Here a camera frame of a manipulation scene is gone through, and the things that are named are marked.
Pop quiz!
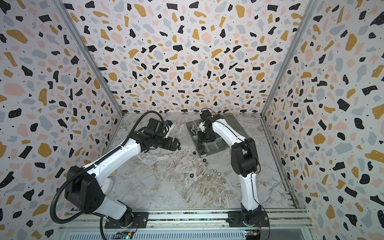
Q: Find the clear plastic organizer box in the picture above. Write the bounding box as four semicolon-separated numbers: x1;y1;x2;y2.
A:
186;113;250;158

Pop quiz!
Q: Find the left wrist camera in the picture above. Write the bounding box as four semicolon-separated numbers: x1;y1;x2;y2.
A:
163;120;174;138

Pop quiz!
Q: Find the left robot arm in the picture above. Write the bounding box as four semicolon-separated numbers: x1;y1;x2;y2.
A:
64;118;181;228

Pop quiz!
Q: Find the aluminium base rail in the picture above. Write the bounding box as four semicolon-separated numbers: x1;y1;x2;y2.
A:
56;208;316;240

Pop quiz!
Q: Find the left black corrugated cable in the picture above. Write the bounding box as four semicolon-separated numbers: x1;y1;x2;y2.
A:
49;110;166;240

